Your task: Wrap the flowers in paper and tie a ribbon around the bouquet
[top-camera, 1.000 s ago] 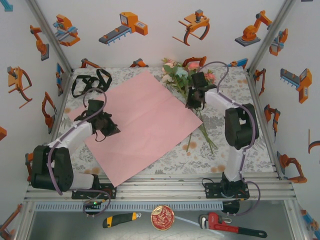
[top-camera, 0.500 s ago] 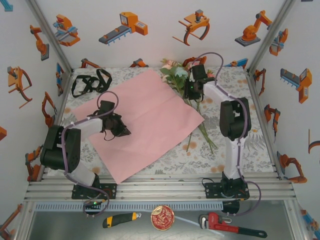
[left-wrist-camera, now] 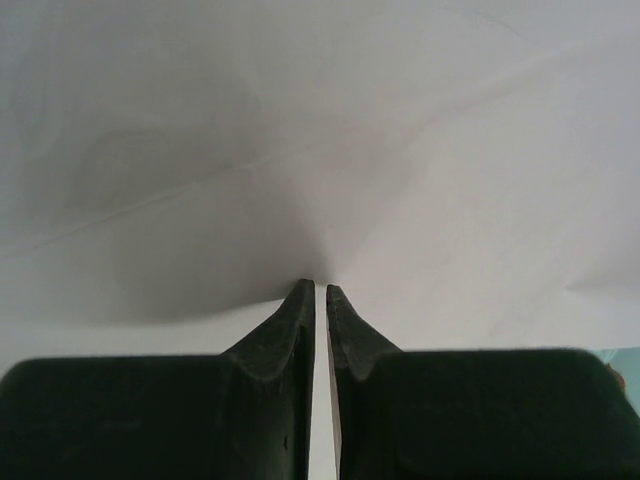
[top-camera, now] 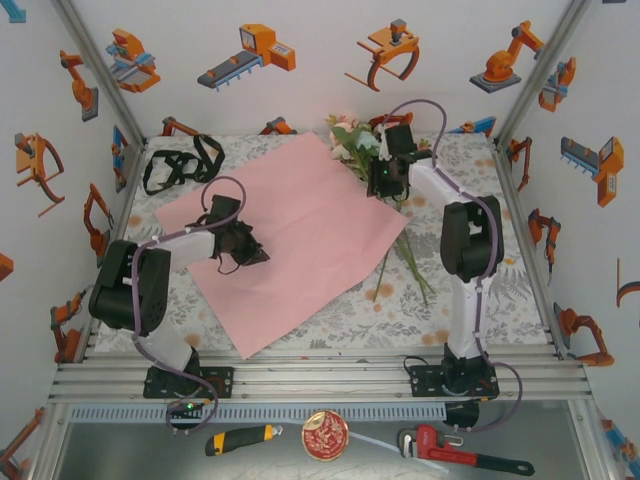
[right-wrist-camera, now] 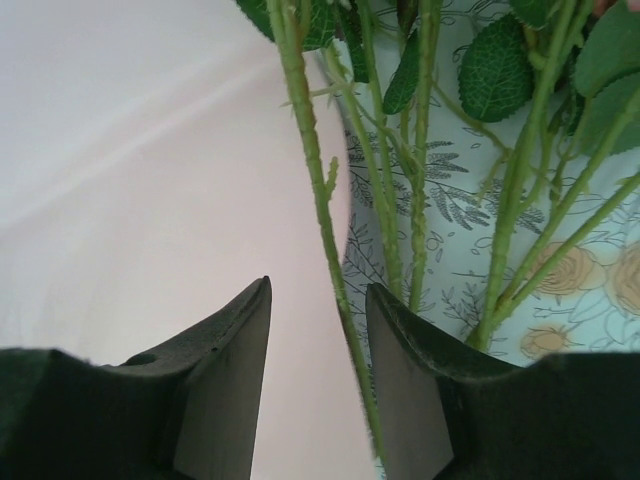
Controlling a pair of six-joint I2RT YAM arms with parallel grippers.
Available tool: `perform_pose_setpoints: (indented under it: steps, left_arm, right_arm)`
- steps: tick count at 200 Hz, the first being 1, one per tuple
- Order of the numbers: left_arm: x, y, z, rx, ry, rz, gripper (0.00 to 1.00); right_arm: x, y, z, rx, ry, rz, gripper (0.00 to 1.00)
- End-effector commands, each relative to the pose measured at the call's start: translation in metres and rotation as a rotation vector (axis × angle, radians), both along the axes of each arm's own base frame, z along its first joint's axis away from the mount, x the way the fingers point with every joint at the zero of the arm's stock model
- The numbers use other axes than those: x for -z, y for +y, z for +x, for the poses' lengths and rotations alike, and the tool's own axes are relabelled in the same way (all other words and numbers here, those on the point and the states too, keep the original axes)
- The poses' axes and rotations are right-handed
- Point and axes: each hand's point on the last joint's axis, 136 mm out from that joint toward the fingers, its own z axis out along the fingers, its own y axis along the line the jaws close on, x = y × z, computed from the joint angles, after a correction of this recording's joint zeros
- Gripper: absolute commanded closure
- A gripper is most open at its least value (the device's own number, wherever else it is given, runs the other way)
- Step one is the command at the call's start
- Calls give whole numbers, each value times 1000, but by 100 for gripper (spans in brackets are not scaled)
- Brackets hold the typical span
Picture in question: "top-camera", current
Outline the yellow black utility knife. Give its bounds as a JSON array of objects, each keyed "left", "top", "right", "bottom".
[{"left": 204, "top": 424, "right": 284, "bottom": 457}]

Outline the pink and purple wrapping paper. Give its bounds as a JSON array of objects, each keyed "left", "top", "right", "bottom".
[{"left": 153, "top": 130, "right": 410, "bottom": 361}]

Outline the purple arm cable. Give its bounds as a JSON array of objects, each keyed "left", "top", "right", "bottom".
[
  {"left": 384, "top": 98, "right": 524, "bottom": 434},
  {"left": 130, "top": 177, "right": 247, "bottom": 437}
]

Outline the artificial flower bouquet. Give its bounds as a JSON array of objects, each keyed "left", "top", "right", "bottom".
[{"left": 324, "top": 112, "right": 436, "bottom": 307}]

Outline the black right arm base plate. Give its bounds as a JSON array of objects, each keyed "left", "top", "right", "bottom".
[{"left": 409, "top": 364, "right": 500, "bottom": 400}]

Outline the black control board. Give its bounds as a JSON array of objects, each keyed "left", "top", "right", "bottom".
[
  {"left": 446, "top": 399, "right": 481, "bottom": 427},
  {"left": 166, "top": 398, "right": 209, "bottom": 417}
]

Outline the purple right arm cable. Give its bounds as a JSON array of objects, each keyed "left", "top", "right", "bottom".
[{"left": 384, "top": 98, "right": 524, "bottom": 434}]

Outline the grey metal shelf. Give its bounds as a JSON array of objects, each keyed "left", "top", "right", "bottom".
[{"left": 29, "top": 402, "right": 616, "bottom": 480}]

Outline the aluminium frame post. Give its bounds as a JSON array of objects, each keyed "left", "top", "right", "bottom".
[
  {"left": 52, "top": 0, "right": 147, "bottom": 146},
  {"left": 497, "top": 0, "right": 594, "bottom": 144}
]

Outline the round red gold tin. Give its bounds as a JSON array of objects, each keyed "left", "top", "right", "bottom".
[{"left": 300, "top": 409, "right": 350, "bottom": 462}]

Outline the black printed ribbon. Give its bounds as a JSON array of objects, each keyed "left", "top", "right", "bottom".
[{"left": 142, "top": 133, "right": 226, "bottom": 196}]

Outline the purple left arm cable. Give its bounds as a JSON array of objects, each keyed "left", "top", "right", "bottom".
[{"left": 130, "top": 177, "right": 247, "bottom": 437}]

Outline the red pipe wrench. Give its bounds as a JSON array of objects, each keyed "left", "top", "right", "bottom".
[{"left": 397, "top": 423, "right": 535, "bottom": 476}]

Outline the grey slotted cable duct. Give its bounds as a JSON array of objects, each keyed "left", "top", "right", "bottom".
[{"left": 69, "top": 403, "right": 446, "bottom": 424}]

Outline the aluminium side rail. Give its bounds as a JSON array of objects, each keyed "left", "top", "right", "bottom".
[
  {"left": 492, "top": 139, "right": 569, "bottom": 361},
  {"left": 74, "top": 142, "right": 147, "bottom": 364}
]

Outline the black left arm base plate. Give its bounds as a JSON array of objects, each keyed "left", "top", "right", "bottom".
[{"left": 143, "top": 367, "right": 235, "bottom": 400}]

